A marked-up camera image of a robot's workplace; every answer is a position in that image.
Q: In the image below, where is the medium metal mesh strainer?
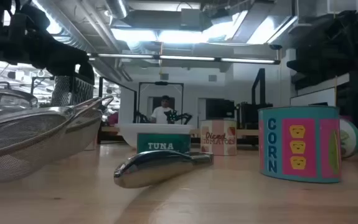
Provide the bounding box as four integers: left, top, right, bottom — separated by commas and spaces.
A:
49, 95, 115, 162

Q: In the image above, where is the long ceiling light bar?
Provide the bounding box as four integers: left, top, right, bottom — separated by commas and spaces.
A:
87, 52, 281, 65

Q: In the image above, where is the pink background object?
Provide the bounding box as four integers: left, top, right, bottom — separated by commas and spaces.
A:
108, 111, 120, 127

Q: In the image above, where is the black background rig frame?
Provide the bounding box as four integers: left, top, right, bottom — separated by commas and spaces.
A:
137, 81, 185, 124

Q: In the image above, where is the person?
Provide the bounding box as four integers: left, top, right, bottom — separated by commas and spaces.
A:
149, 95, 176, 124

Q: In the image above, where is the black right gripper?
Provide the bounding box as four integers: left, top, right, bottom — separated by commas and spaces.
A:
286, 11, 358, 74

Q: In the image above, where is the small metal mesh strainer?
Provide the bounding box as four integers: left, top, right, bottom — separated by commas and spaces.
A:
0, 105, 75, 184

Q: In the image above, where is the pink diced tomatoes can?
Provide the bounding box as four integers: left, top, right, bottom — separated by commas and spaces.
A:
199, 119, 238, 157

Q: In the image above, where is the metal box grater black handle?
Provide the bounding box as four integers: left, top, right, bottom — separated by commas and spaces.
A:
51, 63, 95, 107

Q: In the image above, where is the dark green tuna can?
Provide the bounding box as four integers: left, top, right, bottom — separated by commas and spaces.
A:
136, 133, 192, 154

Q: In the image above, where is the large metal mesh strainer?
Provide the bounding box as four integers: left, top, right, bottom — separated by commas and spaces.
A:
0, 81, 39, 121

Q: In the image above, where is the shiny metal peeler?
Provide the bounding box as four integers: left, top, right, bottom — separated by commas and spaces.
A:
113, 149, 214, 189

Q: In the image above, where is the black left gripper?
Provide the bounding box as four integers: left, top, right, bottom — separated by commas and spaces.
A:
10, 4, 89, 75

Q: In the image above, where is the light teal peas can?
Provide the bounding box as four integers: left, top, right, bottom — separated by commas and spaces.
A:
339, 117, 358, 159

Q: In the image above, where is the translucent plastic bowl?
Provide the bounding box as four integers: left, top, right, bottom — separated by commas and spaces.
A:
115, 123, 195, 149

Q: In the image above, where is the teal and pink corn can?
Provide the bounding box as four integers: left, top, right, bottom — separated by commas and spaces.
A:
258, 105, 342, 184

